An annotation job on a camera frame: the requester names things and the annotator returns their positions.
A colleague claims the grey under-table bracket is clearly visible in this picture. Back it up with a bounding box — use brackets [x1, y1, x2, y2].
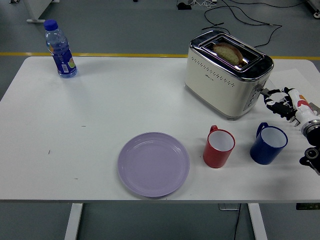
[218, 202, 241, 211]

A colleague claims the purple plate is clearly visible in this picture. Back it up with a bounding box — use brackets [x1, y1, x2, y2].
[117, 131, 190, 198]

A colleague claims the black under-table cable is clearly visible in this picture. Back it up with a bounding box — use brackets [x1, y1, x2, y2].
[233, 203, 241, 240]

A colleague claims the blue-capped water bottle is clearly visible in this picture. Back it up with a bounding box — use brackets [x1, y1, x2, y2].
[43, 19, 78, 79]

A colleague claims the white table leg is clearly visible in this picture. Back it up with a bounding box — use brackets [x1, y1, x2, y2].
[247, 202, 268, 240]
[64, 202, 84, 240]

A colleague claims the yellow floor tape line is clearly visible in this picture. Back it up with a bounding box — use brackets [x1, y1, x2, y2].
[0, 51, 320, 61]

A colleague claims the blue mug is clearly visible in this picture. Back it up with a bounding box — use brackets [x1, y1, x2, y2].
[249, 121, 288, 165]

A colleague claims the cream and chrome toaster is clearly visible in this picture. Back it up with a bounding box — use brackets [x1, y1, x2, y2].
[184, 29, 275, 121]

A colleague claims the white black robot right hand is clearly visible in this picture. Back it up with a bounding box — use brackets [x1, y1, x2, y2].
[262, 86, 317, 127]

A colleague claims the black floor cable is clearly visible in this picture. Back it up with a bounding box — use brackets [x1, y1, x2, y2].
[221, 0, 283, 49]
[201, 0, 305, 35]

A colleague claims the white paper sheet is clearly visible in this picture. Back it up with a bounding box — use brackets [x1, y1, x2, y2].
[268, 67, 320, 106]

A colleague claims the white desk frame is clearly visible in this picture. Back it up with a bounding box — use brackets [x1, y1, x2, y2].
[9, 0, 61, 24]

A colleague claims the red mug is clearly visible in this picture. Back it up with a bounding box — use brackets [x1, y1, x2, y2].
[202, 124, 236, 169]

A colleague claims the bread slice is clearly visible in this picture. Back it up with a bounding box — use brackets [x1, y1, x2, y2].
[212, 42, 244, 67]

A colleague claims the black table control panel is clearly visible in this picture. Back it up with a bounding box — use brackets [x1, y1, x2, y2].
[296, 202, 320, 210]

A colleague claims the white cable bundle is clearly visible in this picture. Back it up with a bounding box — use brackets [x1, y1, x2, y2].
[192, 0, 218, 7]

